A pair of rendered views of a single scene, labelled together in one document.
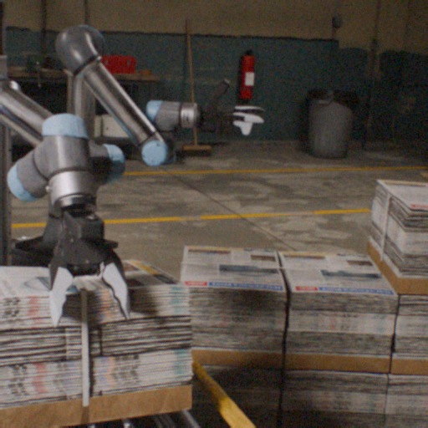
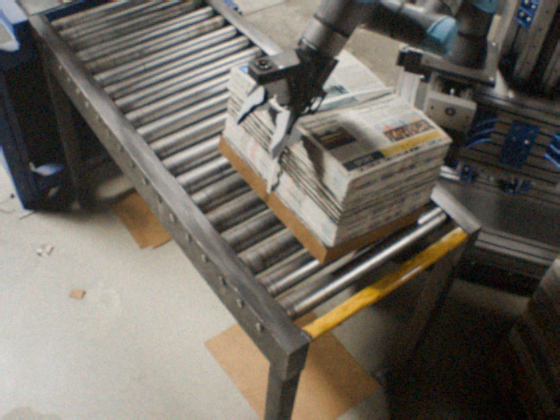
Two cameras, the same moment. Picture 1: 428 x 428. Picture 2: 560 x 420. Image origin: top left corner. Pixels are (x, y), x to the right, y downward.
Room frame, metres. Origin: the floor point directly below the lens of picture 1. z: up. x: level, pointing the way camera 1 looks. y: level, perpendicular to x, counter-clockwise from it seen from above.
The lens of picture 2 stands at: (0.95, -0.64, 1.84)
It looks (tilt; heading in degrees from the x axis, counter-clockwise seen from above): 50 degrees down; 72
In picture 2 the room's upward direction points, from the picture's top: 6 degrees clockwise
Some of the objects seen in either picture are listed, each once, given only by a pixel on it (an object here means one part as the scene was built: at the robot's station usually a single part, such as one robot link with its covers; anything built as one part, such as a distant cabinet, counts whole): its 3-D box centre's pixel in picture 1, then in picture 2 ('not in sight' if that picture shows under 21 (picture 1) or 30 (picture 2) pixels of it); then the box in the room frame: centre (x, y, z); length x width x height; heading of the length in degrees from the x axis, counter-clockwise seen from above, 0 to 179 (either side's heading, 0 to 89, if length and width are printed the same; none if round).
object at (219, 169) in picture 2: not in sight; (259, 150); (1.22, 0.41, 0.77); 0.47 x 0.05 x 0.05; 23
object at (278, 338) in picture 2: not in sight; (131, 155); (0.91, 0.49, 0.74); 1.34 x 0.05 x 0.12; 113
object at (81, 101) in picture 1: (80, 114); not in sight; (2.44, 0.43, 1.19); 0.15 x 0.12 x 0.55; 176
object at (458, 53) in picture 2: not in sight; (466, 38); (1.88, 0.69, 0.87); 0.15 x 0.15 x 0.10
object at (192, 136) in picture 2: not in sight; (230, 120); (1.16, 0.53, 0.77); 0.47 x 0.05 x 0.05; 23
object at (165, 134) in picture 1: (163, 146); not in sight; (2.40, 0.17, 1.12); 0.11 x 0.08 x 0.11; 176
